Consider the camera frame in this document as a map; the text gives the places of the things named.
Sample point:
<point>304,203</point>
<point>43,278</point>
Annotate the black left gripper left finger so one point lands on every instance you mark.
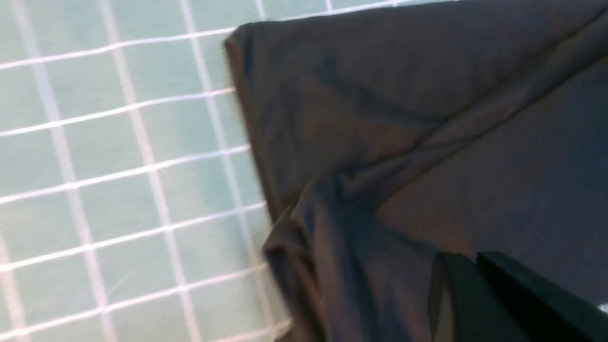
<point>462,307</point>

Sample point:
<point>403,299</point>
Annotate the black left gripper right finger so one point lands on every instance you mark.
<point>544,310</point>

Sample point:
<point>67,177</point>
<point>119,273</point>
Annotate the dark gray long-sleeve top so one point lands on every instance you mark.
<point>386,136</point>

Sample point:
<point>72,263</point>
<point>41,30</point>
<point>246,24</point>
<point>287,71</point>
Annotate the green checkered tablecloth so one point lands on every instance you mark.
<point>130,207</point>

